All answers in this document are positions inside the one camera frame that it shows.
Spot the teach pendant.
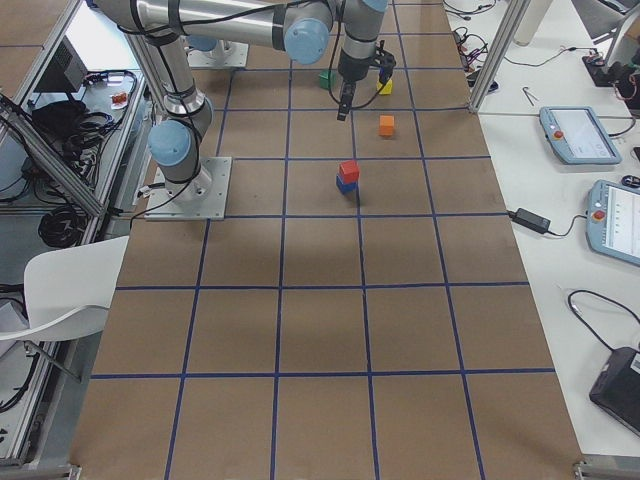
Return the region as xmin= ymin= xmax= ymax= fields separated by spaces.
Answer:
xmin=539 ymin=106 xmax=622 ymax=165
xmin=586 ymin=180 xmax=639 ymax=266

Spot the blue wooden block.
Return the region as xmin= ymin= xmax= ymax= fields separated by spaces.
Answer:
xmin=336 ymin=175 xmax=358 ymax=195

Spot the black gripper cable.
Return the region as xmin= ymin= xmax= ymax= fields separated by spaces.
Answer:
xmin=327 ymin=39 xmax=397 ymax=111

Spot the lower teach pendant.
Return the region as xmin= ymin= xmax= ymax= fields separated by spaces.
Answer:
xmin=586 ymin=180 xmax=639 ymax=266

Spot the green wooden block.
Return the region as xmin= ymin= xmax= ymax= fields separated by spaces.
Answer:
xmin=318 ymin=69 xmax=336 ymax=91

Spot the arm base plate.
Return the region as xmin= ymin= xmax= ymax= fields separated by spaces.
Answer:
xmin=144 ymin=157 xmax=233 ymax=221

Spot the black power adapter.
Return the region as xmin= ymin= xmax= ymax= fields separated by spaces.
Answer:
xmin=508 ymin=208 xmax=550 ymax=234

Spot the white chair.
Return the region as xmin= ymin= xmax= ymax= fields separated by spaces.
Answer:
xmin=1 ymin=236 xmax=129 ymax=342

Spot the upper teach pendant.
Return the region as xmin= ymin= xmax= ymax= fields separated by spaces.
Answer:
xmin=539 ymin=106 xmax=622 ymax=165

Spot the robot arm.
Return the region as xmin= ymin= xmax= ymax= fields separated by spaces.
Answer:
xmin=98 ymin=1 xmax=395 ymax=194

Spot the yellow wooden block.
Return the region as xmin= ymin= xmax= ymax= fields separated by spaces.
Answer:
xmin=376 ymin=79 xmax=393 ymax=96

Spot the orange wooden block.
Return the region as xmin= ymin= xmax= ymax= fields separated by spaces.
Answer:
xmin=378 ymin=115 xmax=395 ymax=138

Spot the black tablet device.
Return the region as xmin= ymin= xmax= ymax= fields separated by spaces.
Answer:
xmin=589 ymin=347 xmax=639 ymax=435

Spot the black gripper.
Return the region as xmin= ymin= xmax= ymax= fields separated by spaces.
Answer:
xmin=337 ymin=82 xmax=356 ymax=121

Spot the red wooden block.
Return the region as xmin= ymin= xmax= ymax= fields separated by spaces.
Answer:
xmin=338 ymin=160 xmax=360 ymax=184

